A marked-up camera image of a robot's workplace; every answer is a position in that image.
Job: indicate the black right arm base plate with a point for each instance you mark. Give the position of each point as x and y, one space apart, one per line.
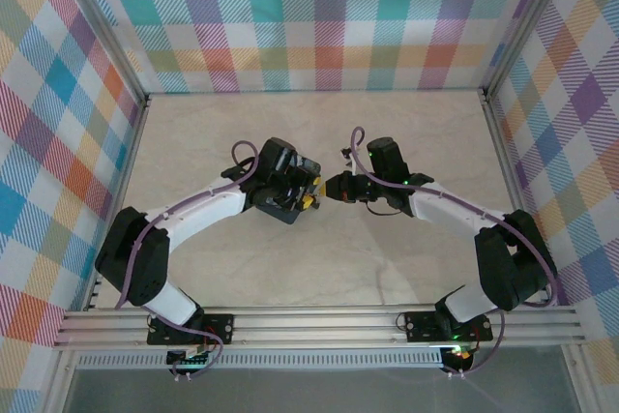
421 326

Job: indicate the aluminium corner post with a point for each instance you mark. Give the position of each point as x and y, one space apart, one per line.
110 31
524 21

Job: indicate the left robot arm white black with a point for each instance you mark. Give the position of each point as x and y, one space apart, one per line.
208 212

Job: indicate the aluminium lower frame post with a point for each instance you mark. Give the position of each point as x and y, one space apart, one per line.
58 384
580 384

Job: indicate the thin aluminium back rail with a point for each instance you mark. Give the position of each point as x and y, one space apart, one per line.
314 92

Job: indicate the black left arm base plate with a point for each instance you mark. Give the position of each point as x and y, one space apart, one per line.
220 328

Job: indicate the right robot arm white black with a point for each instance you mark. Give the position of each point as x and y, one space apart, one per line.
450 210

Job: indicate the aluminium side rail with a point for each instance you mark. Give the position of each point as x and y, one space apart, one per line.
512 166
123 190

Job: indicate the aluminium front beam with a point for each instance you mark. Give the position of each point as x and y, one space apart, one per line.
314 328

